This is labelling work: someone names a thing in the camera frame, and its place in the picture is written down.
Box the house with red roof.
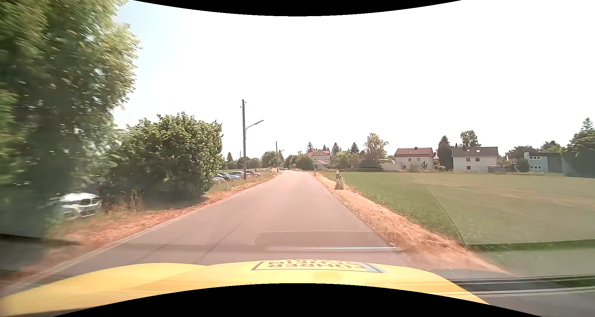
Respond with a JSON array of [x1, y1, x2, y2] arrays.
[[307, 149, 332, 170]]

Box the row of trees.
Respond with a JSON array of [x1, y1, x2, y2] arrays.
[[220, 142, 315, 171]]

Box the wooden pole with street lamp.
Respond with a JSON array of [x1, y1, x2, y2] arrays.
[[241, 99, 265, 180]]

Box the grey asphalt road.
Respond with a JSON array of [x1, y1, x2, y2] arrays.
[[0, 170, 465, 299]]

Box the row of parked cars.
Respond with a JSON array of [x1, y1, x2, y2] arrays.
[[212, 170, 262, 183]]

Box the trees behind houses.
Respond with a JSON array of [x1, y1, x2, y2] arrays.
[[329, 130, 565, 173]]

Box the white house red roof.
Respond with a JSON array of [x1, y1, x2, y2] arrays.
[[380, 147, 436, 171]]

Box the large green bush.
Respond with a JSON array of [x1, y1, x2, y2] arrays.
[[108, 112, 224, 201]]

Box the car's own bonnet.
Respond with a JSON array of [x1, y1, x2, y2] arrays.
[[0, 260, 489, 317]]

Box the dry grass verge with bushes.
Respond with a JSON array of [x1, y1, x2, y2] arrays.
[[0, 170, 282, 290]]

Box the white house dark roof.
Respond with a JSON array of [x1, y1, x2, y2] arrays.
[[451, 146, 500, 173]]

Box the green field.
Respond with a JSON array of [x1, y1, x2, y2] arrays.
[[321, 170, 595, 277]]

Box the white parked car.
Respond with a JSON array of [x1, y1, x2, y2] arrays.
[[46, 192, 102, 222]]

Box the pale blue building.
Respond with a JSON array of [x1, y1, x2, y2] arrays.
[[523, 152, 564, 174]]

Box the large green tree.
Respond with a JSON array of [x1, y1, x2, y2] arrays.
[[0, 0, 141, 236]]

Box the dark green tree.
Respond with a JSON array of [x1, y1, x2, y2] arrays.
[[561, 117, 595, 178]]

